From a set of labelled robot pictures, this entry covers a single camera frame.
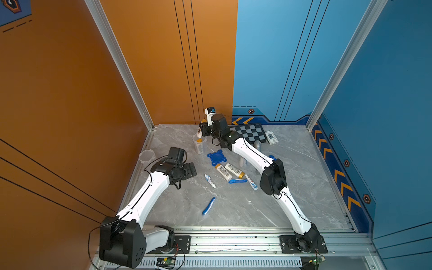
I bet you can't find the green circuit board left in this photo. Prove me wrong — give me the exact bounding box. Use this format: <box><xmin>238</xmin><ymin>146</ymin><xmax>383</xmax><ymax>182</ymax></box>
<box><xmin>155</xmin><ymin>257</ymin><xmax>177</xmax><ymax>270</ymax></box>

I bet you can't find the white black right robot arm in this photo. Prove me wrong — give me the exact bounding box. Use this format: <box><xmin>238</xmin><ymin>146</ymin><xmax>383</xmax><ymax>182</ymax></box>
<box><xmin>199</xmin><ymin>112</ymin><xmax>321</xmax><ymax>253</ymax></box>

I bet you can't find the white bottle orange cap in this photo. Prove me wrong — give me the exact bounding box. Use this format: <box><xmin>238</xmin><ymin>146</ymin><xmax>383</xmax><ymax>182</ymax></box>
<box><xmin>195</xmin><ymin>129</ymin><xmax>203</xmax><ymax>143</ymax></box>
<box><xmin>215</xmin><ymin>164</ymin><xmax>232</xmax><ymax>182</ymax></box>
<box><xmin>225</xmin><ymin>163</ymin><xmax>245</xmax><ymax>179</ymax></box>

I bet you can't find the clear plastic container back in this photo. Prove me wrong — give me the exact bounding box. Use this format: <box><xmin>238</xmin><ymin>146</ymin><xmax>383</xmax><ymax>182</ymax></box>
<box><xmin>192</xmin><ymin>134</ymin><xmax>207</xmax><ymax>154</ymax></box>

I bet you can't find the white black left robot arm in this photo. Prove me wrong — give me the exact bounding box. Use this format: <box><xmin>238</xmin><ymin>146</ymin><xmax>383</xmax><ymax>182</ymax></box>
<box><xmin>99</xmin><ymin>163</ymin><xmax>197</xmax><ymax>268</ymax></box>

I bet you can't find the black white checkerboard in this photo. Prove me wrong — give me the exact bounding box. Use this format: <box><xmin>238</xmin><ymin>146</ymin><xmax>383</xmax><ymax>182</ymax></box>
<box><xmin>230</xmin><ymin>124</ymin><xmax>268</xmax><ymax>145</ymax></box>

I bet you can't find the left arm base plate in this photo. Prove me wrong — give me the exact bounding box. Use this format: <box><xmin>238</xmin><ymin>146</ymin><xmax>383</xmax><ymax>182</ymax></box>
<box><xmin>149</xmin><ymin>235</ymin><xmax>191</xmax><ymax>255</ymax></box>

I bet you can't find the circuit board right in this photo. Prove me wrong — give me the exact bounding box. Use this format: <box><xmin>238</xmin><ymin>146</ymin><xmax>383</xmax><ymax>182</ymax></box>
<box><xmin>300</xmin><ymin>256</ymin><xmax>326</xmax><ymax>270</ymax></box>

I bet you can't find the blue toothbrush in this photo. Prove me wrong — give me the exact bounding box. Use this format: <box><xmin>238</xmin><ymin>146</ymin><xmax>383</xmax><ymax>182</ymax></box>
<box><xmin>202</xmin><ymin>197</ymin><xmax>216</xmax><ymax>216</ymax></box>
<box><xmin>228</xmin><ymin>179</ymin><xmax>248</xmax><ymax>184</ymax></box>

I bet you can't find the aluminium front rail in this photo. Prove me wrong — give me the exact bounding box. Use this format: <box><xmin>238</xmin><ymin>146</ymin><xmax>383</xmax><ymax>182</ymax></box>
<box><xmin>94</xmin><ymin>227</ymin><xmax>379</xmax><ymax>259</ymax></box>

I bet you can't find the toothpaste tube right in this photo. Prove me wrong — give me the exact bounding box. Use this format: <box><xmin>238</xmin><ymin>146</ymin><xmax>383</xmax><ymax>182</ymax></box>
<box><xmin>244</xmin><ymin>174</ymin><xmax>258</xmax><ymax>191</ymax></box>

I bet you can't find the blue lid left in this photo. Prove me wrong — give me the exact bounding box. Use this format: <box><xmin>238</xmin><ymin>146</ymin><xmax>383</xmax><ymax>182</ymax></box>
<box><xmin>207</xmin><ymin>149</ymin><xmax>227</xmax><ymax>167</ymax></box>

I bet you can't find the silver microphone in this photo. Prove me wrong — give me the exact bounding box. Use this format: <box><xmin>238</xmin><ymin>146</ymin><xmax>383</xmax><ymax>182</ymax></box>
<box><xmin>254</xmin><ymin>140</ymin><xmax>262</xmax><ymax>151</ymax></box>

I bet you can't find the small white card box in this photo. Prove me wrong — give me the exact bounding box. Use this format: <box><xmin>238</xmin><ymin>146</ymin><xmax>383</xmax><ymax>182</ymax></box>
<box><xmin>265</xmin><ymin>130</ymin><xmax>279</xmax><ymax>145</ymax></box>

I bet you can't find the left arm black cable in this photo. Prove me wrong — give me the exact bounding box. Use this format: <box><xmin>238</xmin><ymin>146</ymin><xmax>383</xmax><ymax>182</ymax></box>
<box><xmin>87</xmin><ymin>155</ymin><xmax>169</xmax><ymax>270</ymax></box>

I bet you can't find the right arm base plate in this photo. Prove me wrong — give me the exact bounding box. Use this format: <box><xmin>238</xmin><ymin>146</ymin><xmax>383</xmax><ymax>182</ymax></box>
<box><xmin>279</xmin><ymin>235</ymin><xmax>329</xmax><ymax>254</ymax></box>

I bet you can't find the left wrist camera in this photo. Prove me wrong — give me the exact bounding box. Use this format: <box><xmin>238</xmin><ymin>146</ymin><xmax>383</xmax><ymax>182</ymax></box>
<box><xmin>167</xmin><ymin>147</ymin><xmax>187</xmax><ymax>165</ymax></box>

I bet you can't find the clear plastic container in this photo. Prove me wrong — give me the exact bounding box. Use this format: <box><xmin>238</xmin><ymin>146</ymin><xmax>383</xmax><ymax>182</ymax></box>
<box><xmin>239</xmin><ymin>157</ymin><xmax>249</xmax><ymax>168</ymax></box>
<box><xmin>138</xmin><ymin>149</ymin><xmax>156</xmax><ymax>167</ymax></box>
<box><xmin>192</xmin><ymin>134</ymin><xmax>207</xmax><ymax>154</ymax></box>

